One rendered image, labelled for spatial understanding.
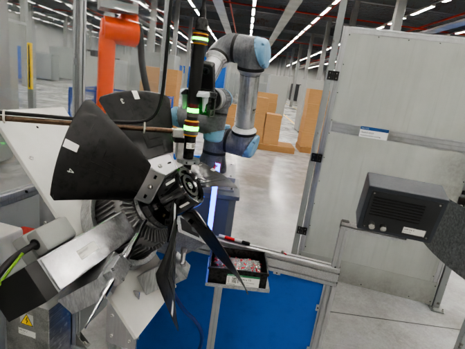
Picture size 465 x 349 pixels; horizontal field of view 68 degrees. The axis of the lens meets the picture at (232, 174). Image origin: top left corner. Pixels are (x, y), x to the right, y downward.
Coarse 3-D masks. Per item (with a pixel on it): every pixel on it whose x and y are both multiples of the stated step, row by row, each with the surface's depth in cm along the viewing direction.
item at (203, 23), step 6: (204, 12) 93; (198, 18) 93; (204, 18) 93; (198, 24) 93; (204, 24) 93; (198, 30) 96; (204, 30) 96; (186, 138) 101; (192, 138) 101; (186, 144) 101; (192, 144) 101; (186, 150) 102; (192, 150) 102; (186, 156) 102; (192, 156) 103
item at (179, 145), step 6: (174, 132) 99; (180, 132) 99; (174, 138) 99; (180, 138) 99; (180, 144) 100; (180, 150) 101; (180, 156) 101; (180, 162) 101; (186, 162) 100; (192, 162) 101; (198, 162) 103
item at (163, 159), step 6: (156, 156) 100; (162, 156) 100; (168, 156) 101; (150, 162) 99; (156, 162) 99; (162, 162) 100; (174, 162) 101; (156, 168) 99; (162, 168) 99; (168, 168) 100; (174, 168) 100
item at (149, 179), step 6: (150, 168) 88; (150, 174) 89; (156, 174) 90; (162, 174) 91; (150, 180) 89; (156, 180) 91; (162, 180) 92; (144, 186) 88; (156, 186) 91; (138, 192) 88; (144, 192) 89; (150, 192) 90; (156, 192) 92; (138, 198) 88; (144, 198) 90; (150, 198) 91
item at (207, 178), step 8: (192, 168) 122; (200, 168) 124; (208, 168) 127; (200, 176) 116; (208, 176) 119; (216, 176) 123; (224, 176) 128; (208, 184) 111; (216, 184) 114; (224, 184) 119; (232, 184) 125
